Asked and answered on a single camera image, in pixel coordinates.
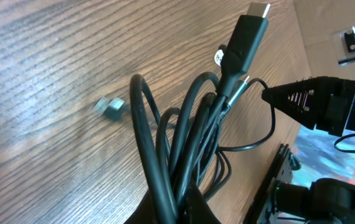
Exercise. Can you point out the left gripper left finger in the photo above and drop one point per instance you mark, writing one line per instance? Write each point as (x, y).
(144, 213)

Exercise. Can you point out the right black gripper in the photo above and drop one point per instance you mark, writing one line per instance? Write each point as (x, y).
(306, 100)

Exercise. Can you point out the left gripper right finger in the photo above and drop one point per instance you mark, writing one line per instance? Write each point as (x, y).
(196, 209)

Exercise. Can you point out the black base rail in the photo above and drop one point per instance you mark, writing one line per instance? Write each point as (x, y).
(263, 209)

